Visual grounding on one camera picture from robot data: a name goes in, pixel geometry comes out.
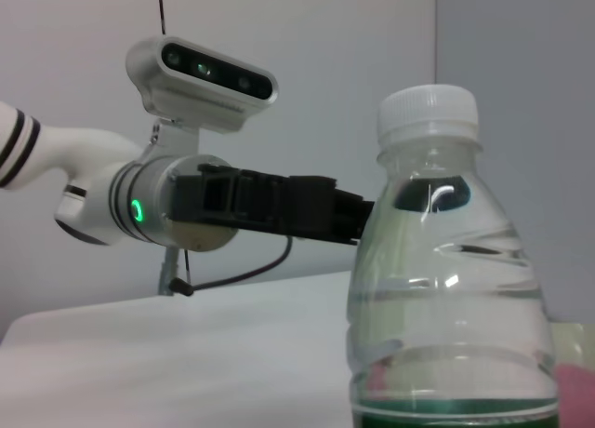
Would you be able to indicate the clear water bottle green label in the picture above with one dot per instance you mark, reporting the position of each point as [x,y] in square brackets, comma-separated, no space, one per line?
[446,307]

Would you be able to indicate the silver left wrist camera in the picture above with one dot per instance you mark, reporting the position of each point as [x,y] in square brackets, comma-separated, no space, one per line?
[204,84]

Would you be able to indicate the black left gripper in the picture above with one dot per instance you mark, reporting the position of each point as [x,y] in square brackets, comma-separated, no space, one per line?
[232,200]

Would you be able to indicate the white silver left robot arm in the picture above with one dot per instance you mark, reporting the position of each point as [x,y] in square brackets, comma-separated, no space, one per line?
[83,149]

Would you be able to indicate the translucent green fruit plate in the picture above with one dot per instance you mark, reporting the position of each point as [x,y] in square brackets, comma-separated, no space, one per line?
[576,344]

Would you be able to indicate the pink peach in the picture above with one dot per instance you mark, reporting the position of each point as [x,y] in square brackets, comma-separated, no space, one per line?
[578,400]

